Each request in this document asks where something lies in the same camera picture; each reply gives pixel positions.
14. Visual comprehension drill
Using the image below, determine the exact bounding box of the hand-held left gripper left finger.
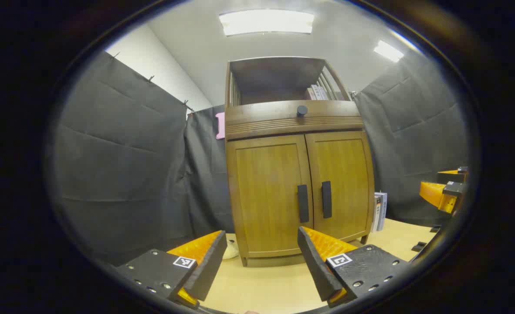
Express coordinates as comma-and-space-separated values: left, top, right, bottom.
114, 230, 227, 310

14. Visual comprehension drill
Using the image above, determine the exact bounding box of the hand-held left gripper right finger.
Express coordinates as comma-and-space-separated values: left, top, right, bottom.
298, 226, 410, 308

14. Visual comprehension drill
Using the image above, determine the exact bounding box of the black door handle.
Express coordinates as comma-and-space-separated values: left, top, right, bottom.
297, 184, 309, 223
321, 181, 332, 218

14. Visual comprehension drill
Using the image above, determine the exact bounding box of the wooden shoe cabinet door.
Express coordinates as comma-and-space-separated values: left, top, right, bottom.
226, 134, 314, 259
305, 131, 375, 242

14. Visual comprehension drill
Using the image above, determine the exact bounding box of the wooden double-door shoe cabinet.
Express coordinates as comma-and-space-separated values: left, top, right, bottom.
224, 56, 376, 267

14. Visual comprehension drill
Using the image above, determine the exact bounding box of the blue grey spine book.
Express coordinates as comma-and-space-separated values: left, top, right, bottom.
378, 192, 388, 231

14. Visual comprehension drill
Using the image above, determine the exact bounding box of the white orange spine book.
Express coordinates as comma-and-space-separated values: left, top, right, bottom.
374, 193, 383, 232

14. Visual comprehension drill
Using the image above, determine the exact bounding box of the ceiling light panel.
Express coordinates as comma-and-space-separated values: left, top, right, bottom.
219, 10, 315, 36
374, 40, 404, 62

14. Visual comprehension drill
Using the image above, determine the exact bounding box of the wooden ribbed drawer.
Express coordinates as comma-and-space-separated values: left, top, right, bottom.
225, 100, 364, 141

